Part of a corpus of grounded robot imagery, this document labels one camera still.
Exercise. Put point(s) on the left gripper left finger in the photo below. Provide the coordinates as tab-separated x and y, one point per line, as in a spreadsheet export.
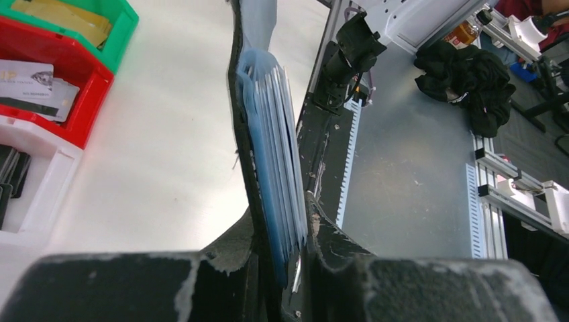
228	282

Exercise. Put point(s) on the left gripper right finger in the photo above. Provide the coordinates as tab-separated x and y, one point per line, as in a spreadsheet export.
334	287

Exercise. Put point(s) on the black leather card holder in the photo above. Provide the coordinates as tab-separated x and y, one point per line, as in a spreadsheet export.
264	90

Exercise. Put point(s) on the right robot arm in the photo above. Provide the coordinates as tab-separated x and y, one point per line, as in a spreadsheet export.
357	32

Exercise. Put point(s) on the black card stack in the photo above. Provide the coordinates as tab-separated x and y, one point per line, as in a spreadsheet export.
14	171

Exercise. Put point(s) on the white card stack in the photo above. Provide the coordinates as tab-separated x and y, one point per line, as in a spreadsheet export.
32	86

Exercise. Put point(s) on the gold card stack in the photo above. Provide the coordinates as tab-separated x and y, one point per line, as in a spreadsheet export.
93	27

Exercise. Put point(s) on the clear plastic bin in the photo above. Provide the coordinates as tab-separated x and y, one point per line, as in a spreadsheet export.
30	219

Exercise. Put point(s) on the black cloth bundle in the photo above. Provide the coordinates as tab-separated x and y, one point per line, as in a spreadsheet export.
473	79

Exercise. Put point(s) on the orange label plastic bottle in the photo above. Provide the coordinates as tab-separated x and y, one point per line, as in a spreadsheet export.
469	30

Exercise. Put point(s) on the red plastic bin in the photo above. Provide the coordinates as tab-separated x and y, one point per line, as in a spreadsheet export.
73	63

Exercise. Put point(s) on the green plastic bin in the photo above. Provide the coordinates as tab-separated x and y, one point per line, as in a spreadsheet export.
121	14

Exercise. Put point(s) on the white slotted cable duct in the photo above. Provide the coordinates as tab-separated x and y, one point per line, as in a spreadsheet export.
355	107

